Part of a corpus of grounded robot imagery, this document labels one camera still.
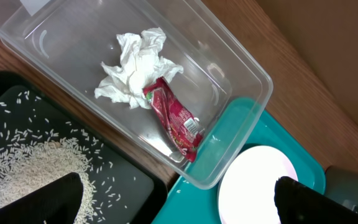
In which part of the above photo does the clear plastic waste bin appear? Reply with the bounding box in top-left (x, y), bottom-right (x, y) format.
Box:
top-left (0, 0), bottom-right (273, 189)

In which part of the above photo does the teal plastic tray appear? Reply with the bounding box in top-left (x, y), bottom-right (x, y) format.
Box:
top-left (154, 97), bottom-right (326, 223)

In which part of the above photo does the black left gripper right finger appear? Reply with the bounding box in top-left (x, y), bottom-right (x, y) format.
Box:
top-left (274, 176), bottom-right (358, 224)

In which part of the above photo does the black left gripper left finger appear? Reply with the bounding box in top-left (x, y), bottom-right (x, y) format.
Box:
top-left (0, 172), bottom-right (84, 224)

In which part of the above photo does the red snack wrapper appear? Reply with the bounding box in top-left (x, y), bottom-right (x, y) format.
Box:
top-left (143, 77), bottom-right (203, 162)

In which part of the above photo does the grey plastic dish rack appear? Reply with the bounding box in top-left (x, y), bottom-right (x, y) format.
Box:
top-left (324, 166), bottom-right (358, 214)

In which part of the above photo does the black rectangular tray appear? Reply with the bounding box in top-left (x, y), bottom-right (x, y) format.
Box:
top-left (0, 72), bottom-right (167, 223)

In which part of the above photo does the pink plate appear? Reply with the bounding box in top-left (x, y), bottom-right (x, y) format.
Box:
top-left (218, 146), bottom-right (298, 224)

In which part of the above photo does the pile of white rice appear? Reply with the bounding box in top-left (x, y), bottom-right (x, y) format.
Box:
top-left (0, 86), bottom-right (136, 223)

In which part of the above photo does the white napkin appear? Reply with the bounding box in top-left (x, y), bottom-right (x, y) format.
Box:
top-left (94, 27), bottom-right (184, 110)

